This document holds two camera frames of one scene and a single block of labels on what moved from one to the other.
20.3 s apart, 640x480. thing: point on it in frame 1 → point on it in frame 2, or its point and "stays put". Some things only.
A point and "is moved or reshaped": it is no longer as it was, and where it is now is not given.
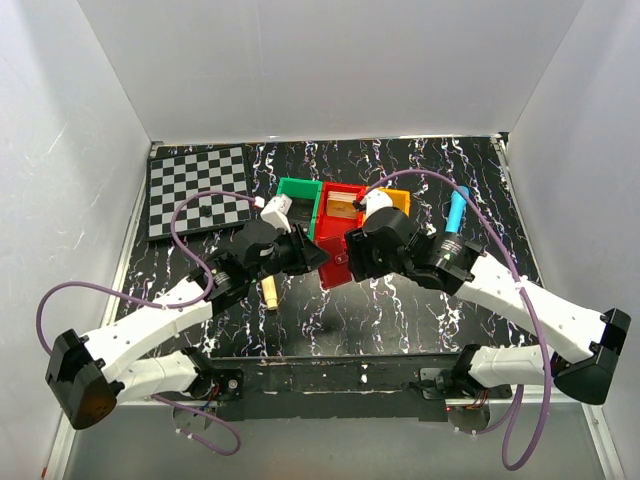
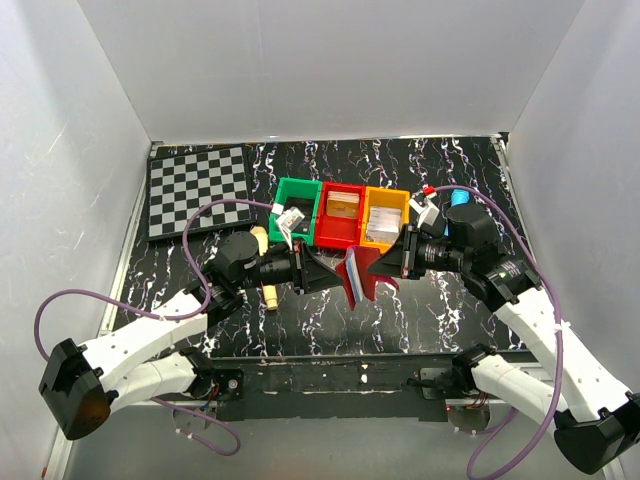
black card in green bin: (301, 212) stays put
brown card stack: (340, 204) stays put
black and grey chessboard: (173, 177) stays put
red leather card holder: (336, 270) is moved or reshaped
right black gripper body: (361, 255) → (409, 253)
